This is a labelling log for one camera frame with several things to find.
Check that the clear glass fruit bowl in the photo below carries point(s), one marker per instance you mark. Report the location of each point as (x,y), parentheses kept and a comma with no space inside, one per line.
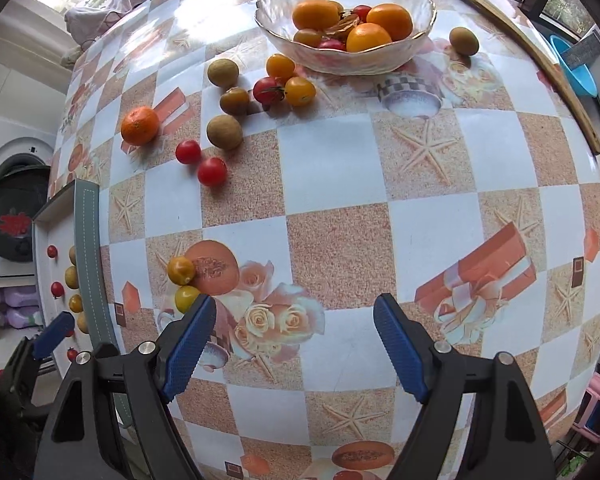
(314,33)

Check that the long wooden plank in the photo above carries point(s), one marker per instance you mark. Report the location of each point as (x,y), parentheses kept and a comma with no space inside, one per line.
(552,71)

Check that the white washing machine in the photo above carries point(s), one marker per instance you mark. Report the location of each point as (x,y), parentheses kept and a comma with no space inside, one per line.
(25,156)

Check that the yellow cherry tomato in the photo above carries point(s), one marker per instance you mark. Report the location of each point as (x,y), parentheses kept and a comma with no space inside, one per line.
(75,303)

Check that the red tomato with stem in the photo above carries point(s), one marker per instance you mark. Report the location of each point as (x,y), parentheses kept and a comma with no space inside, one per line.
(72,354)

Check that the pink plastic stool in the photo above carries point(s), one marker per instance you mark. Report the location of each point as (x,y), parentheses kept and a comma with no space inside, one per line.
(587,421)

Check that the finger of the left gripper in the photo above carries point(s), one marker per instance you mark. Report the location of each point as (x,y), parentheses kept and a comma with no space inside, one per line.
(53,335)

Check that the white shallow tray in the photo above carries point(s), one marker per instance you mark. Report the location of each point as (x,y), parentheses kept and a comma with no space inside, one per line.
(71,218)

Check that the purple detergent bottle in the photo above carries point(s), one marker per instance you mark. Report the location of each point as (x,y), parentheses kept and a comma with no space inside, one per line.
(19,296)

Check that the large orange mandarin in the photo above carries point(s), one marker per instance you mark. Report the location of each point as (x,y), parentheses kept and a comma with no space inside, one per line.
(140,126)

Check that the red cherry tomato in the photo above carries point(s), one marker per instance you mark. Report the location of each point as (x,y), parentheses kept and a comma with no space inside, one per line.
(57,289)

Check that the brown longan by bowl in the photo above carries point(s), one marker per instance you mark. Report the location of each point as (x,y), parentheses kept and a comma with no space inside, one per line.
(464,41)

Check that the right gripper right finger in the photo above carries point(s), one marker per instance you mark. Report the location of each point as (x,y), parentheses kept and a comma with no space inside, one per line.
(507,439)

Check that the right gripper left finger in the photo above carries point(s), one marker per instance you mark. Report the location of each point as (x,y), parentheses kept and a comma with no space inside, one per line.
(81,438)

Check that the red tomato in tray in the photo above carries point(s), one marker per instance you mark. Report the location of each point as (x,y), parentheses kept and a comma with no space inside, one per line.
(51,251)

